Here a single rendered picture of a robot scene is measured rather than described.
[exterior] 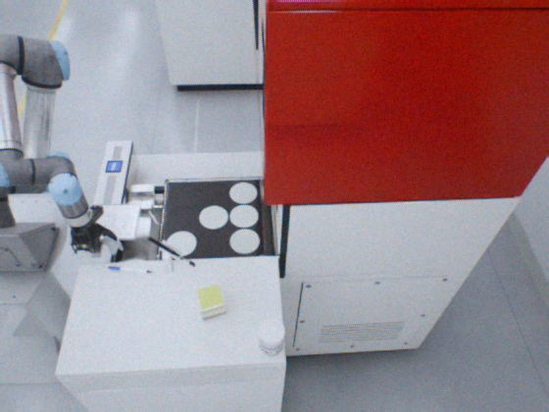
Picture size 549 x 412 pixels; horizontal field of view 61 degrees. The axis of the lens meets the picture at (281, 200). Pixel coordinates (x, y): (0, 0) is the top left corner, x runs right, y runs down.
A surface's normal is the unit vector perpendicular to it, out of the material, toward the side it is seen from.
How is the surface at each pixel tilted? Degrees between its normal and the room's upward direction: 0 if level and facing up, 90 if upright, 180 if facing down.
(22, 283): 0
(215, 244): 0
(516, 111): 90
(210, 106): 0
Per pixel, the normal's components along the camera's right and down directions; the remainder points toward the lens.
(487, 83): 0.07, 0.78
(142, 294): 0.04, -0.62
